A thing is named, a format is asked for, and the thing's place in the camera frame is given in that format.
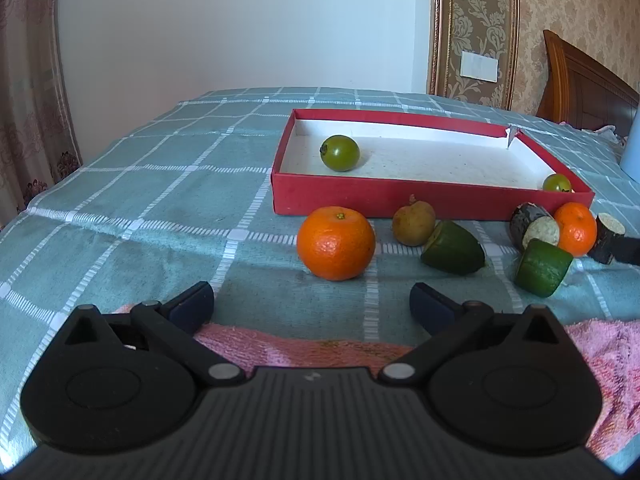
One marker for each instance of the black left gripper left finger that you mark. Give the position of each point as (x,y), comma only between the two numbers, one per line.
(110,382)

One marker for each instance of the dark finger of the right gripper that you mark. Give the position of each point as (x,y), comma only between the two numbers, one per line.
(626,250)

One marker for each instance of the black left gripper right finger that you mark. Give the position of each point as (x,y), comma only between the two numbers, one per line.
(510,383)

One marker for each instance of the small orange mandarin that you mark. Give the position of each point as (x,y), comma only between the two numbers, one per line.
(578,228)

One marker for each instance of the green cucumber cut piece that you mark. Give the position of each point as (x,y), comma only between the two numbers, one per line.
(542,268)

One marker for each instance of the dark sugarcane piece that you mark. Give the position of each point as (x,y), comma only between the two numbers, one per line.
(532,222)

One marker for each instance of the green cucumber end piece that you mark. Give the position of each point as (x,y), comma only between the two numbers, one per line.
(453,249)

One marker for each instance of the brown small pear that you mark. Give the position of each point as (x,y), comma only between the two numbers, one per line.
(414,223)

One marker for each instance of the large orange mandarin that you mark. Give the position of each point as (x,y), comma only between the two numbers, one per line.
(336,243)

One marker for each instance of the pink towel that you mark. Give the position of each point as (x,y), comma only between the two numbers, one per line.
(610,348)

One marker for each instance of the small green tomato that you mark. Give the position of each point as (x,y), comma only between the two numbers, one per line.
(557,183)

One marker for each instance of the wooden headboard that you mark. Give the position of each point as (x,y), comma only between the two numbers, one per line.
(582,92)

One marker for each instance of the red cardboard tray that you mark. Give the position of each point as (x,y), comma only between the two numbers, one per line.
(466,170)

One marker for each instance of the brown patterned curtain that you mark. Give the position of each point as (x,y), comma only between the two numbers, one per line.
(38,143)

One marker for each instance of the large green tomato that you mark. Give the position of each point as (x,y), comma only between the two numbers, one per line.
(340,153)

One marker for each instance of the gold framed wallpaper panel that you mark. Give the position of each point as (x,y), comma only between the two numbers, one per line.
(485,27)

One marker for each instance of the white wall switch plate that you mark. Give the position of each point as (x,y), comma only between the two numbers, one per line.
(479,67)

